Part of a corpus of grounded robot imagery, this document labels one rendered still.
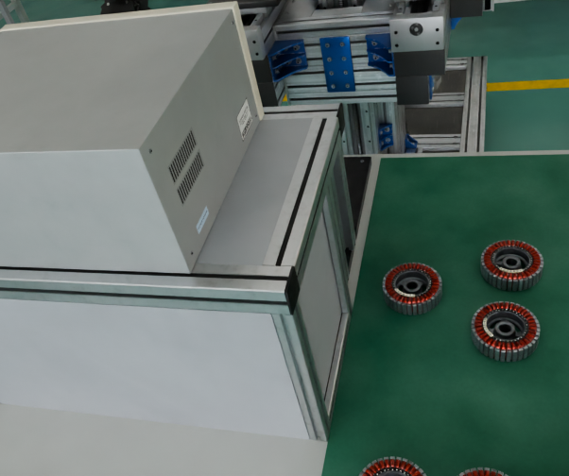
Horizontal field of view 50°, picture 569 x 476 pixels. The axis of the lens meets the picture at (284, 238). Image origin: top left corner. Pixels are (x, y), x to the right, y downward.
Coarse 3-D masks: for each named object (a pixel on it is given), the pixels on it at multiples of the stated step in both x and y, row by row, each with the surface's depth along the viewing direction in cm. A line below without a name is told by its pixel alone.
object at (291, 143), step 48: (288, 144) 99; (336, 144) 102; (240, 192) 92; (288, 192) 90; (240, 240) 84; (288, 240) 82; (0, 288) 89; (48, 288) 86; (96, 288) 84; (144, 288) 81; (192, 288) 79; (240, 288) 77; (288, 288) 76
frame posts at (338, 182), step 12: (336, 156) 112; (336, 168) 114; (336, 180) 117; (336, 192) 119; (348, 192) 120; (336, 204) 110; (348, 204) 120; (336, 216) 111; (348, 216) 121; (348, 228) 124; (348, 240) 126; (348, 276) 122
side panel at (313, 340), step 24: (336, 240) 103; (312, 264) 92; (336, 264) 106; (312, 288) 93; (336, 288) 110; (312, 312) 93; (336, 312) 111; (288, 336) 83; (312, 336) 93; (336, 336) 111; (288, 360) 85; (312, 360) 88; (336, 360) 107; (312, 384) 88; (336, 384) 106; (312, 408) 93; (312, 432) 98
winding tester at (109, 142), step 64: (0, 64) 94; (64, 64) 89; (128, 64) 84; (192, 64) 81; (0, 128) 77; (64, 128) 74; (128, 128) 71; (192, 128) 80; (0, 192) 78; (64, 192) 75; (128, 192) 72; (192, 192) 80; (0, 256) 87; (64, 256) 84; (128, 256) 81; (192, 256) 81
